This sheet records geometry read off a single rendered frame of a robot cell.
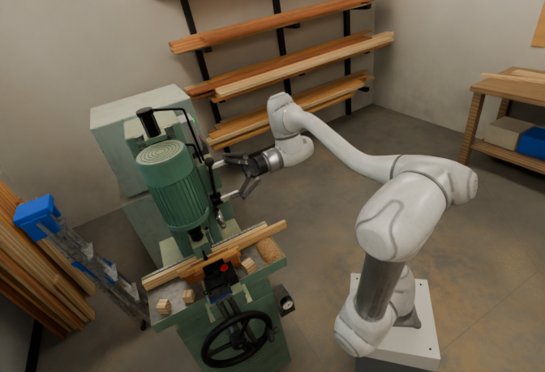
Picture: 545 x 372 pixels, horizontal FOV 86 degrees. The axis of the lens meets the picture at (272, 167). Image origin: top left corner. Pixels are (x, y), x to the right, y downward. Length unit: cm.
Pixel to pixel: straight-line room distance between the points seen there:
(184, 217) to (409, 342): 98
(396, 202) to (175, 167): 69
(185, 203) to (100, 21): 242
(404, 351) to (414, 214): 81
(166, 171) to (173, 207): 16
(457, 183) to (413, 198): 13
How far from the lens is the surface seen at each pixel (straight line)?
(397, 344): 140
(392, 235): 64
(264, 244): 138
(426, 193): 70
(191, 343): 154
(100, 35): 327
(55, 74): 332
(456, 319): 234
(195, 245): 129
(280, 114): 107
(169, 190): 106
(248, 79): 312
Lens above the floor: 195
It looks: 33 degrees down
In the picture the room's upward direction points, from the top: 11 degrees counter-clockwise
